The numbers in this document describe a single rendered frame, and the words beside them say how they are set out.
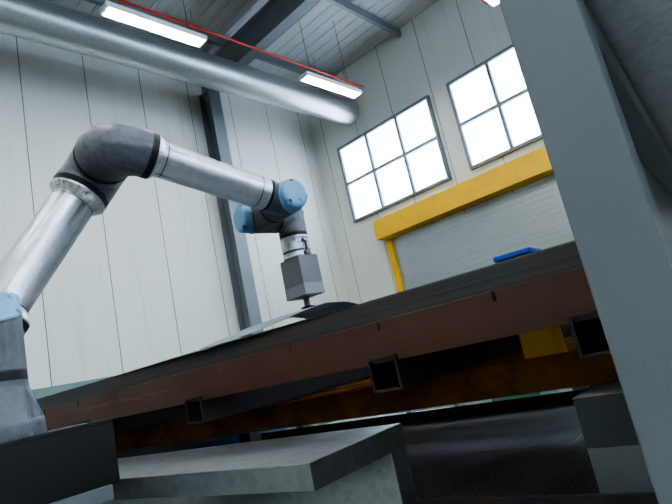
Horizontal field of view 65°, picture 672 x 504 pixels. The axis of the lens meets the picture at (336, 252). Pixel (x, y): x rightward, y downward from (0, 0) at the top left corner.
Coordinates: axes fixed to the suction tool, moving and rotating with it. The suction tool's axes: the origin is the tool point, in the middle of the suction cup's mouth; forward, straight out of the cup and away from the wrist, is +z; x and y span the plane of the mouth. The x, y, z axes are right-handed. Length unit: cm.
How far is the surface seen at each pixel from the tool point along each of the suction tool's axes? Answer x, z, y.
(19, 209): -77, -294, 708
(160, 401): 40.3, 13.4, 2.9
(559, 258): 19, 7, -76
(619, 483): 19, 34, -75
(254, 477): 50, 25, -47
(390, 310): 24, 7, -51
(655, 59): 13, -13, -92
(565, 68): 54, 0, -96
